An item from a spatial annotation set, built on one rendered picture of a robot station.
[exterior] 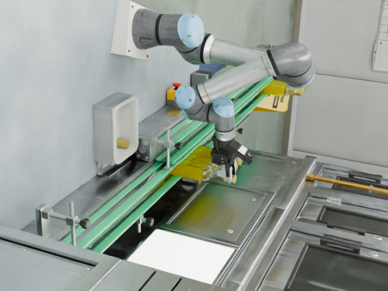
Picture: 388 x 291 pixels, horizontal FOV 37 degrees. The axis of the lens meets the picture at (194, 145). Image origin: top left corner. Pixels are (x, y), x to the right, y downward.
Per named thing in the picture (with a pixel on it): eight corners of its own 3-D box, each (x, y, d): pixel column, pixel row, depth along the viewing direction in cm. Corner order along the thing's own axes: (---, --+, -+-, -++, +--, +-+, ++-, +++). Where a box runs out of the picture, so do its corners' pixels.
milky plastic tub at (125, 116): (95, 162, 212) (115, 167, 209) (92, 104, 203) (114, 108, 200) (119, 145, 227) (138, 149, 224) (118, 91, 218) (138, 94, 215)
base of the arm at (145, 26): (133, 5, 208) (157, 6, 204) (150, 11, 222) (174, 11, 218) (130, 47, 209) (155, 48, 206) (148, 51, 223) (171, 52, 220)
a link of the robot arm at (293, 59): (312, 55, 186) (177, 114, 196) (316, 67, 196) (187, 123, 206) (299, 25, 190) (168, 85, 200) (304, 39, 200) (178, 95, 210)
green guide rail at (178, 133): (155, 143, 226) (174, 146, 224) (155, 141, 226) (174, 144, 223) (276, 51, 375) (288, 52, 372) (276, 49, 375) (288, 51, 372)
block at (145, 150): (134, 159, 228) (150, 163, 225) (134, 137, 224) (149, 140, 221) (138, 156, 231) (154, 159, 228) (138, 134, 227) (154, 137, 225)
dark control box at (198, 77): (189, 89, 285) (205, 91, 282) (190, 73, 281) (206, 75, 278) (196, 84, 292) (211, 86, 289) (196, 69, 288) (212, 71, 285)
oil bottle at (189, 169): (160, 172, 238) (208, 183, 230) (160, 160, 235) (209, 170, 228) (166, 167, 242) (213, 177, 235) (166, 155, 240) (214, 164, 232)
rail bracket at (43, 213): (22, 242, 174) (85, 260, 166) (17, 193, 168) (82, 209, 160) (32, 234, 178) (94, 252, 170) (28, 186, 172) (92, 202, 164)
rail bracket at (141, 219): (117, 229, 211) (149, 238, 207) (116, 213, 209) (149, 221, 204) (123, 224, 215) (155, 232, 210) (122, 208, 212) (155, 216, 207)
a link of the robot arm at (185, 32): (161, 7, 208) (197, 7, 203) (174, 23, 220) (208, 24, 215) (155, 38, 205) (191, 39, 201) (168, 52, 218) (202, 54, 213)
